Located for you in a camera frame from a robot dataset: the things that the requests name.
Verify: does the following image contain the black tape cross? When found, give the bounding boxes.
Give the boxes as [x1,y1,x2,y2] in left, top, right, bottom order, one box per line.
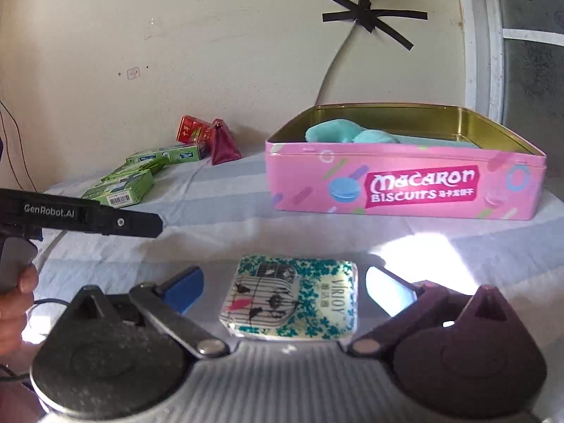
[321,0,429,51]

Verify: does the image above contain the floral tissue pack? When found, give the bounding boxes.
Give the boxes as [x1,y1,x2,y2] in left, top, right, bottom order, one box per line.
[219,254,359,341]

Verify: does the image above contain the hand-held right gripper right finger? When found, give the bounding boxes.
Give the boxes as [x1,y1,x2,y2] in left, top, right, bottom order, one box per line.
[348,264,525,357]

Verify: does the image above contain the black cable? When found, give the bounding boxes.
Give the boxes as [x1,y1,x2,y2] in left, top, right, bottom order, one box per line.
[0,298,68,382]

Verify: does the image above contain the white window frame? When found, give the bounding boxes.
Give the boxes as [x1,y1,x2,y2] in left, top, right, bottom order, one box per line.
[462,0,564,138]

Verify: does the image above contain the striped bed sheet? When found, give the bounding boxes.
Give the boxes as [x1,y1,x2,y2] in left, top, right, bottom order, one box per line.
[0,141,564,423]

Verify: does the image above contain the maroon triangular pouch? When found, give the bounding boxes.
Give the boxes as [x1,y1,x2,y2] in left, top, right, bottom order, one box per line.
[210,118,243,166]

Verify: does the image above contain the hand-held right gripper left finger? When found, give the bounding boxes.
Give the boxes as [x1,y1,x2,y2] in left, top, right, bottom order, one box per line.
[66,265,231,359]

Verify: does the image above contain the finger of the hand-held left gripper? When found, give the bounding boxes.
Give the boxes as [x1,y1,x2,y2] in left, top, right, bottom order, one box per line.
[87,205,163,239]

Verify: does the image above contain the white cable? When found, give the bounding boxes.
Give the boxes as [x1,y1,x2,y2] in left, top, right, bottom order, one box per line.
[314,0,368,107]

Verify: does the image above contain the person's left hand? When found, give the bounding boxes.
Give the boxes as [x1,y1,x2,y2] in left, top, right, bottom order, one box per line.
[0,264,40,356]

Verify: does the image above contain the teal plush toy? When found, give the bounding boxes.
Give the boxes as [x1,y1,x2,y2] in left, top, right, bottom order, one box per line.
[305,117,481,151]

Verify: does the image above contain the green toothpaste box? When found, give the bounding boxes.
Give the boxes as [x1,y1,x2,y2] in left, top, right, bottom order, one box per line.
[80,168,155,209]
[125,141,211,165]
[100,157,170,182]

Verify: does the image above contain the pink biscuit tin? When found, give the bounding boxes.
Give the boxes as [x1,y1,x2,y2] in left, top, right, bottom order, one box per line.
[265,103,547,221]

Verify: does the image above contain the thin dark wall cable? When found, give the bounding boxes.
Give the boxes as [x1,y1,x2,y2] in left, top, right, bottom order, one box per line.
[0,98,37,193]

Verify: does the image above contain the red box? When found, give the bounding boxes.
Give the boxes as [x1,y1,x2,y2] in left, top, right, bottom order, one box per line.
[177,115,215,145]

